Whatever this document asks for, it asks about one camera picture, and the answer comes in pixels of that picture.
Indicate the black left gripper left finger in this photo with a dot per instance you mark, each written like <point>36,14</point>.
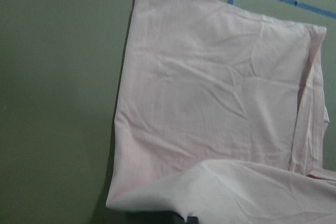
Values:
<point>177,219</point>

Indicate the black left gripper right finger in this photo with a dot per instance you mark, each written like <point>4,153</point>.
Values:
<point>192,220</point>

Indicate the pink Snoopy t-shirt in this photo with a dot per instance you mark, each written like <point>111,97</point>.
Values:
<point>221,115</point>

